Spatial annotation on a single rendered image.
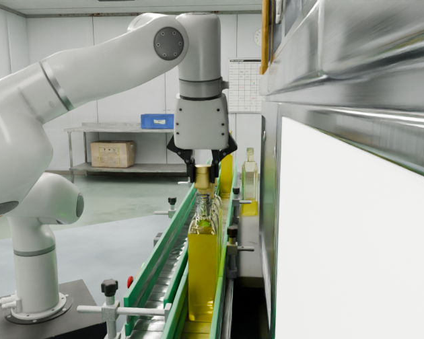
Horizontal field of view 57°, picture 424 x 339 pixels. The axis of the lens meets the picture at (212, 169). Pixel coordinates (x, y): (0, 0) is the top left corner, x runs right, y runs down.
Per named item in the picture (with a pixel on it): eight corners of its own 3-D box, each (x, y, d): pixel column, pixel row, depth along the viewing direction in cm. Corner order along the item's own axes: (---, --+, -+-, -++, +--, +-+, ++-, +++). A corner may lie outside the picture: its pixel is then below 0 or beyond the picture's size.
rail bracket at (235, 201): (250, 224, 141) (251, 188, 138) (231, 224, 141) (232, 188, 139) (250, 221, 144) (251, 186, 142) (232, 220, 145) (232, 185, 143)
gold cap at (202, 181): (210, 190, 74) (210, 167, 74) (192, 189, 75) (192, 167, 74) (213, 185, 78) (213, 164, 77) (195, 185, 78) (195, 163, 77)
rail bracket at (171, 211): (175, 238, 127) (175, 198, 124) (153, 237, 127) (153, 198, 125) (178, 234, 131) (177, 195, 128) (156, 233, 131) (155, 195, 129)
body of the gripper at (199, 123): (229, 83, 72) (229, 140, 76) (175, 83, 73) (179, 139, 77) (227, 93, 65) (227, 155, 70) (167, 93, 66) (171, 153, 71)
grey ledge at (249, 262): (268, 312, 100) (269, 270, 98) (233, 310, 100) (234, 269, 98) (256, 209, 193) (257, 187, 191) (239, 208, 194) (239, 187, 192)
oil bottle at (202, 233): (215, 322, 78) (215, 220, 74) (188, 321, 79) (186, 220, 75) (217, 307, 84) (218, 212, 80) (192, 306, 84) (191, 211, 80)
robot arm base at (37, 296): (-4, 329, 87) (-10, 265, 84) (-3, 303, 98) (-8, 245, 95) (69, 313, 94) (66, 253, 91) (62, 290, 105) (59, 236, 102)
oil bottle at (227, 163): (232, 193, 186) (232, 134, 181) (220, 193, 187) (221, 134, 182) (232, 190, 192) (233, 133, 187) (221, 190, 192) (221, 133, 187)
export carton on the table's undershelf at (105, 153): (89, 167, 626) (88, 142, 619) (102, 163, 669) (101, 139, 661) (126, 168, 615) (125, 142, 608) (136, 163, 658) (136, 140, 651)
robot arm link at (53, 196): (-33, 161, 75) (50, 162, 75) (26, 188, 98) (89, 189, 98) (-43, 209, 72) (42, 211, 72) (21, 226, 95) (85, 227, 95)
